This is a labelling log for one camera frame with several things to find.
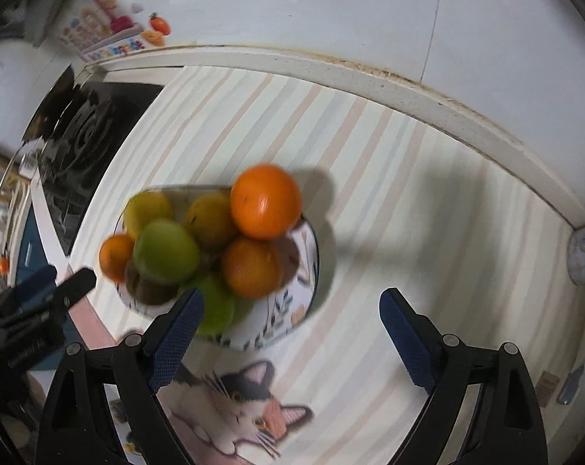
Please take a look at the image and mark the brown pear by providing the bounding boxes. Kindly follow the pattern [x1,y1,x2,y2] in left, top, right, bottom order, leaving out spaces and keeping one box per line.
[123,258,180,307]

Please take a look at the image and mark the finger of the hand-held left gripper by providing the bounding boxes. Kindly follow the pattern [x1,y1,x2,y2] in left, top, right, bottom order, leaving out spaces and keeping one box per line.
[40,267,98,310]
[7,265,59,313]

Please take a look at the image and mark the yellow citrus fruit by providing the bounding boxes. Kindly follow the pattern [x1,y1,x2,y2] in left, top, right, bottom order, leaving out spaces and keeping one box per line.
[122,191,175,241]
[183,192,240,253]

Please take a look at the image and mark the small blue grey packet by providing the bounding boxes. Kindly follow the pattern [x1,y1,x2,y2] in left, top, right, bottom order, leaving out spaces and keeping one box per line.
[556,363,585,406]

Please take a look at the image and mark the colourful wall sticker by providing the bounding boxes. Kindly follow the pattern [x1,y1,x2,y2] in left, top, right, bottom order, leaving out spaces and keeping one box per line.
[57,0,170,64]

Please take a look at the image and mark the green apple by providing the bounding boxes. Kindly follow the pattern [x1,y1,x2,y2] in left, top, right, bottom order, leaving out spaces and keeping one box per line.
[179,274,238,338]
[132,218,201,285]

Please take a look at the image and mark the small brown tag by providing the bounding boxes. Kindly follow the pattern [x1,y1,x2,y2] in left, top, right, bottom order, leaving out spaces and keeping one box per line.
[535,370,560,408]

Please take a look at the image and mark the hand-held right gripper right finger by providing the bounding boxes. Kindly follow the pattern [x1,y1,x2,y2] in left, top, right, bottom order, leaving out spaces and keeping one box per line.
[379,288,550,465]

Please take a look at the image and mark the blue kitchen cabinets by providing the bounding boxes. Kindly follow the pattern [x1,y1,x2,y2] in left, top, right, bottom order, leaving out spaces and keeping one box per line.
[15,206,52,279]

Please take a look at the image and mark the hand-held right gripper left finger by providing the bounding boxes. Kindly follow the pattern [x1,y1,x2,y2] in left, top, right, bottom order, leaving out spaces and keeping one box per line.
[35,288,206,465]

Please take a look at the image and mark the oval floral ceramic plate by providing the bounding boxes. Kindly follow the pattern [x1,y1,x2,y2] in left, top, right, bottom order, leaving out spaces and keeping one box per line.
[113,184,321,350]

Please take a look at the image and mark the striped cat print mat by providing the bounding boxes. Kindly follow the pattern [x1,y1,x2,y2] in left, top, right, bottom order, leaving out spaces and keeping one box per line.
[69,65,585,465]

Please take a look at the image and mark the small orange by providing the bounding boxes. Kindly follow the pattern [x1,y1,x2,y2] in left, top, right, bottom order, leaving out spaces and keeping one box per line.
[99,234,136,282]

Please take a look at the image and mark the black gas stove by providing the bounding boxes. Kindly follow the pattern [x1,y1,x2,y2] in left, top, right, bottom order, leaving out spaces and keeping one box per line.
[24,64,165,258]

